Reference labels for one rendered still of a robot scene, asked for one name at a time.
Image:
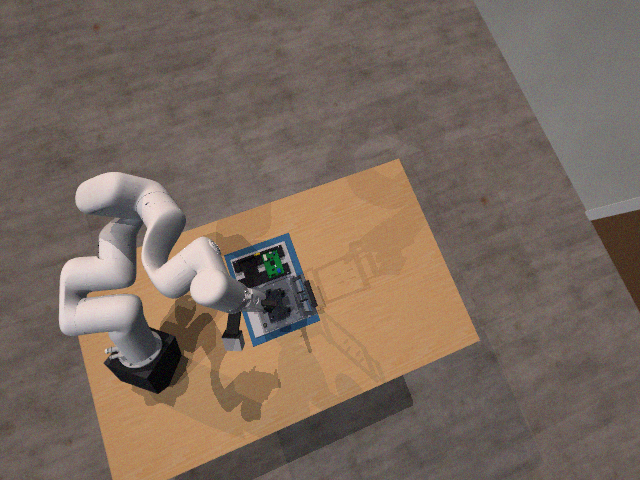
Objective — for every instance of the green circuit board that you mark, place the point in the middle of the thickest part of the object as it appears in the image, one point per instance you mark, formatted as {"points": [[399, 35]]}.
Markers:
{"points": [[272, 263]]}

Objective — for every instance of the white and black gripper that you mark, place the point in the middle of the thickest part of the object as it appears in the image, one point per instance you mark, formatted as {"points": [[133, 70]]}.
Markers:
{"points": [[258, 302]]}

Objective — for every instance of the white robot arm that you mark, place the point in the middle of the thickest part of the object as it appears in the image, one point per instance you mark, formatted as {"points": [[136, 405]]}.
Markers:
{"points": [[198, 268]]}

